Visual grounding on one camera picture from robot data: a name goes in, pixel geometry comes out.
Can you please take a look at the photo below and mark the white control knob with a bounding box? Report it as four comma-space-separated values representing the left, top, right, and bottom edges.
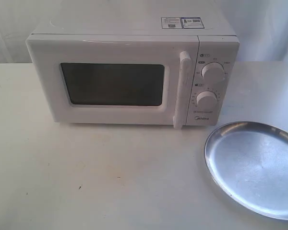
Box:
201, 62, 225, 83
196, 91, 217, 109

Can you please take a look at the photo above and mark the upper white control knob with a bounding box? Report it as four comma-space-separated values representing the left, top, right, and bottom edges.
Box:
201, 62, 225, 83

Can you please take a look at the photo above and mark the round silver metal plate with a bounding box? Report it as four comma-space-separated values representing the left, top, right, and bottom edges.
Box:
204, 121, 288, 220

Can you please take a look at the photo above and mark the white microwave oven body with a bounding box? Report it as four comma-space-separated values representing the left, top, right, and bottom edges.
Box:
31, 17, 240, 126

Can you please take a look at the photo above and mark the lower white control knob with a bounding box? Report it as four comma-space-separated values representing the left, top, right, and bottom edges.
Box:
196, 91, 217, 109

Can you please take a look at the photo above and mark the white microwave door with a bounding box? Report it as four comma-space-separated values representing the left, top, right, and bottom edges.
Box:
26, 34, 200, 129

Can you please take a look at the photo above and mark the blue white label sticker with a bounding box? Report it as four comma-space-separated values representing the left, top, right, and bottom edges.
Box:
161, 17, 204, 29

